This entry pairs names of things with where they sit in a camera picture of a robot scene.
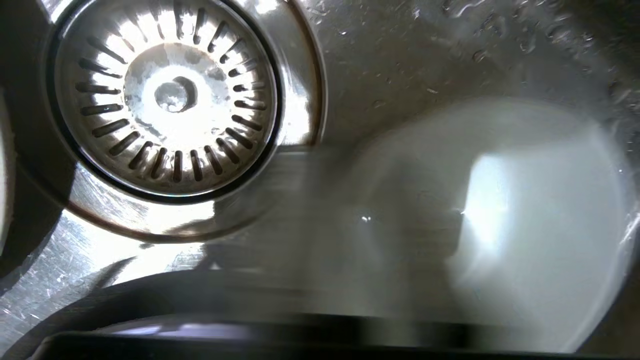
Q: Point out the white bowl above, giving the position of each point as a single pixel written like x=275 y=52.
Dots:
x=550 y=225

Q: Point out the metal sink drain strainer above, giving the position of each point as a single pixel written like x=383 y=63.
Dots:
x=175 y=95

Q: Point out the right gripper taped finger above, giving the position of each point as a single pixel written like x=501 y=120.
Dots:
x=300 y=225

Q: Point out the stainless steel sink basin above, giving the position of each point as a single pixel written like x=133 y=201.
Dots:
x=425 y=60

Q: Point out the purple round plate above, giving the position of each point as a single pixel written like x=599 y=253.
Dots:
x=200 y=331

